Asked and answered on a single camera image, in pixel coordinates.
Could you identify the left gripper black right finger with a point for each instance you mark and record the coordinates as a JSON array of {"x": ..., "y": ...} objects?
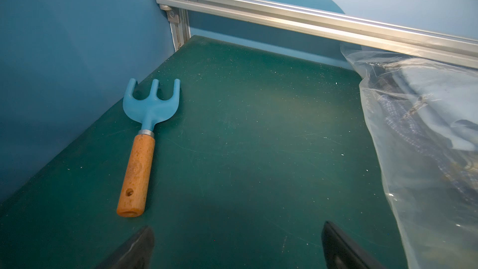
[{"x": 342, "y": 252}]

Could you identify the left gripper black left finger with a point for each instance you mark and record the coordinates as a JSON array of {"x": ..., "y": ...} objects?
[{"x": 135, "y": 253}]

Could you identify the dark plaid shirt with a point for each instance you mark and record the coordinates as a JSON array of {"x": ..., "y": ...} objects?
[{"x": 459, "y": 168}]

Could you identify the clear plastic vacuum bag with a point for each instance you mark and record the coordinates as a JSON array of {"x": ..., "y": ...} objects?
[{"x": 438, "y": 227}]

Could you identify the light blue shirt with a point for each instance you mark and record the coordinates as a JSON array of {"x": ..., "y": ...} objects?
[{"x": 447, "y": 102}]

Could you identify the teal hand rake wooden handle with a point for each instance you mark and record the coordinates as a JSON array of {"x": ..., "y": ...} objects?
[{"x": 148, "y": 112}]

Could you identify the horizontal aluminium frame rail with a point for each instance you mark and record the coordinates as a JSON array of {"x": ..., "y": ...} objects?
[{"x": 413, "y": 42}]

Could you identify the left aluminium frame post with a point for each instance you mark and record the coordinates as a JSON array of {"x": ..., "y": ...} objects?
[{"x": 179, "y": 23}]

